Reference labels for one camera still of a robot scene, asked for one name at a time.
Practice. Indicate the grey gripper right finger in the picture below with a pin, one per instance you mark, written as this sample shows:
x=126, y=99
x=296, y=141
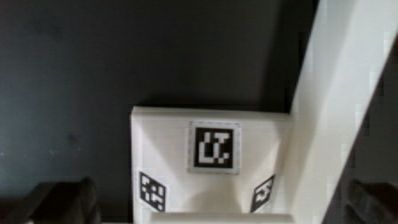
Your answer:
x=373, y=206

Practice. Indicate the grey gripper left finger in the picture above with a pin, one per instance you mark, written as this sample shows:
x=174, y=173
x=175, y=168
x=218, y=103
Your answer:
x=62, y=203

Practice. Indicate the white lamp base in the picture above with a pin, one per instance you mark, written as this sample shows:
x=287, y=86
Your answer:
x=206, y=165

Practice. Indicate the white foam border frame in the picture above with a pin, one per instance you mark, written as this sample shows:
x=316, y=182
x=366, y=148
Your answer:
x=351, y=43

